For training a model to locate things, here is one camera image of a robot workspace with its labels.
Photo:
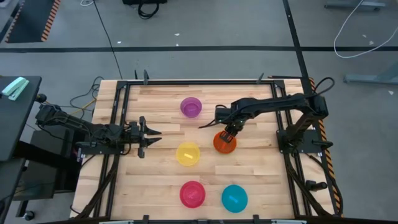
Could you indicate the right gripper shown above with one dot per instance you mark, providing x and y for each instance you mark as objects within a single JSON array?
[{"x": 234, "y": 127}]

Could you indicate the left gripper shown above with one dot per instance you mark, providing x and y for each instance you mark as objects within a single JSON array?
[{"x": 142, "y": 141}]

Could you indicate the orange translucent plastic bowl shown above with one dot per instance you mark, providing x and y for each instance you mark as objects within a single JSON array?
[{"x": 222, "y": 147}]

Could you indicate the teal translucent plastic bowl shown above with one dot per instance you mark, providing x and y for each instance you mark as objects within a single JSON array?
[{"x": 234, "y": 198}]

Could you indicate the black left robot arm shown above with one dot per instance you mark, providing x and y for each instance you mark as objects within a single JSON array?
[{"x": 62, "y": 119}]

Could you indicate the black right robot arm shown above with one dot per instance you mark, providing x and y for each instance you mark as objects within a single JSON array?
[{"x": 273, "y": 104}]

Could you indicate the yellow translucent plastic bowl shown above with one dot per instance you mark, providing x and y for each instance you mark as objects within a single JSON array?
[{"x": 188, "y": 154}]

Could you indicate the purple translucent plastic bowl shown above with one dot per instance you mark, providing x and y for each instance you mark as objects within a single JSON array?
[{"x": 191, "y": 107}]

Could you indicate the pink translucent plastic bowl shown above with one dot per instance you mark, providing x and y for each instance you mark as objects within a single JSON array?
[{"x": 192, "y": 194}]

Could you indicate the orange black hazard tape strip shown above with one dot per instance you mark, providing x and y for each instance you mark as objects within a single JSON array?
[{"x": 326, "y": 155}]

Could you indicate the black cart under side table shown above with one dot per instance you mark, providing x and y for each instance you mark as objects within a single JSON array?
[{"x": 46, "y": 161}]

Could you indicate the black side table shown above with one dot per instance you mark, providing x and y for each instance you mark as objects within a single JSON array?
[{"x": 15, "y": 124}]

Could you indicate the mint green stapler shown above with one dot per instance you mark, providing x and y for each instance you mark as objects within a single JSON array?
[{"x": 15, "y": 88}]

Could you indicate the grey desk foot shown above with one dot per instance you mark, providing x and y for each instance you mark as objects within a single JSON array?
[
  {"x": 373, "y": 77},
  {"x": 354, "y": 4}
]

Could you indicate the black floor mat striped border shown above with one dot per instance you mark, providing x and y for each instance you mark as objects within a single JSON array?
[{"x": 28, "y": 18}]

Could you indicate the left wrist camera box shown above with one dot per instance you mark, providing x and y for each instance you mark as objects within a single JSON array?
[{"x": 133, "y": 129}]

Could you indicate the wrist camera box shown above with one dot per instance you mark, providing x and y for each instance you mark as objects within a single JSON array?
[
  {"x": 222, "y": 113},
  {"x": 133, "y": 129}
]

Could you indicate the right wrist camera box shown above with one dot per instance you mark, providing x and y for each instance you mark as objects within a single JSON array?
[{"x": 222, "y": 113}]

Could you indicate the black aluminium table frame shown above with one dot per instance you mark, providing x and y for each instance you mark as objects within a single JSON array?
[{"x": 199, "y": 82}]

